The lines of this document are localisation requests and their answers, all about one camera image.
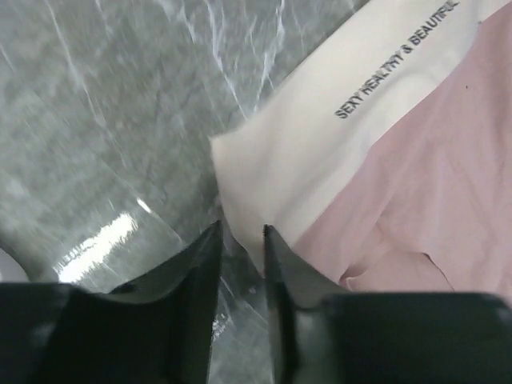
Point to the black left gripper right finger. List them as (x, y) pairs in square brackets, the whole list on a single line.
[(321, 333)]

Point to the pink underwear white waistband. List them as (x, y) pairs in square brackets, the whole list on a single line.
[(384, 159)]

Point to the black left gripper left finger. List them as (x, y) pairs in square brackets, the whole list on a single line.
[(157, 328)]

